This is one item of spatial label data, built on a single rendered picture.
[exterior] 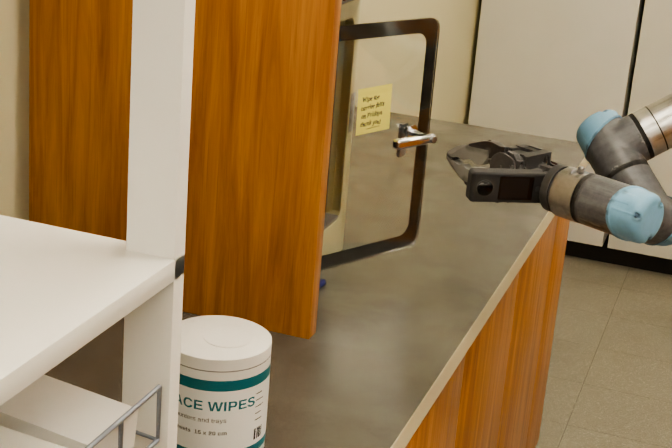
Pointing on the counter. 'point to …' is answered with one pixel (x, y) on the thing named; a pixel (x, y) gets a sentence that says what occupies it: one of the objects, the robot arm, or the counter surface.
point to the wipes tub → (223, 383)
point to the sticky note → (373, 109)
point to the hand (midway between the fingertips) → (450, 156)
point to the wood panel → (73, 62)
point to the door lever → (414, 139)
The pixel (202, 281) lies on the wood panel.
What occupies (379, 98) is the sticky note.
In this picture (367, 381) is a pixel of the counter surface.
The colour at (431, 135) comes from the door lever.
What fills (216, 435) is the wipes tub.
